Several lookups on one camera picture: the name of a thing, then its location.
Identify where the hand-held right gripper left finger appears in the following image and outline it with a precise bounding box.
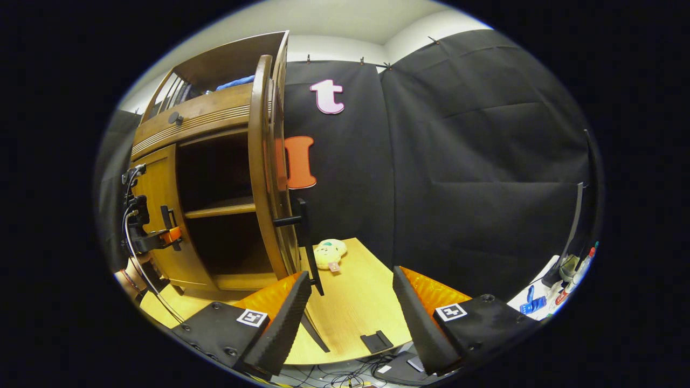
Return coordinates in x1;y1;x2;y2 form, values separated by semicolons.
170;271;313;378

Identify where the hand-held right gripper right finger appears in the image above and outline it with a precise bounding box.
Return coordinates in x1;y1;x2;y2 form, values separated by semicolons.
392;266;540;376

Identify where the wooden shoe cabinet door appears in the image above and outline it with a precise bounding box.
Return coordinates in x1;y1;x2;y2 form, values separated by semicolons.
248;54;325;297
131;144;216;289

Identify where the wooden double-door shoe cabinet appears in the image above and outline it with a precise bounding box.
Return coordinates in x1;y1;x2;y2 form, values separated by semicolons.
129;31;292;302

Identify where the black table clamp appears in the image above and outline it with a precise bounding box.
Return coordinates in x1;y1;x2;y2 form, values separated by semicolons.
360;330;394;354

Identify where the black floor device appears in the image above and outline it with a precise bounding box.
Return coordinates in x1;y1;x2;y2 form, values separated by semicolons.
377;353;426;386

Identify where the wooden inner shelf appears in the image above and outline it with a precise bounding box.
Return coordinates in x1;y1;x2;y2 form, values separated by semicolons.
183;197;257;219

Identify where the yellow plush toy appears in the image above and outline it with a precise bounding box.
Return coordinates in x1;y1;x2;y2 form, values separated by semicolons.
314;239;348;273

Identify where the blue plastic tool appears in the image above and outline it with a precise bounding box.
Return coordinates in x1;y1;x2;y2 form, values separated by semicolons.
520;286;548;315

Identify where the white side table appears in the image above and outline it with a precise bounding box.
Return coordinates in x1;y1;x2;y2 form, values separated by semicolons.
507;253;599;324

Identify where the row of dark books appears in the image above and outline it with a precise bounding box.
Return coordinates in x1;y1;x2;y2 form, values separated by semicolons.
171;81;203;106

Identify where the blue folded towel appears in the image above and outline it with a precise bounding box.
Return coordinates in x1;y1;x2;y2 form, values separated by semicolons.
216;75;256;91

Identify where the black backdrop cloth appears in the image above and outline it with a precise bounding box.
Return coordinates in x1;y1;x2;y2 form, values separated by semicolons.
97;30;603;302

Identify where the white bottle with red cap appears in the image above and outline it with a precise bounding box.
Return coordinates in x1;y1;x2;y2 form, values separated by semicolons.
565;241;600;294

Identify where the tangle of floor cables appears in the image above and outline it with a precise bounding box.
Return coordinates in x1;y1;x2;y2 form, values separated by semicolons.
280;356;416;388

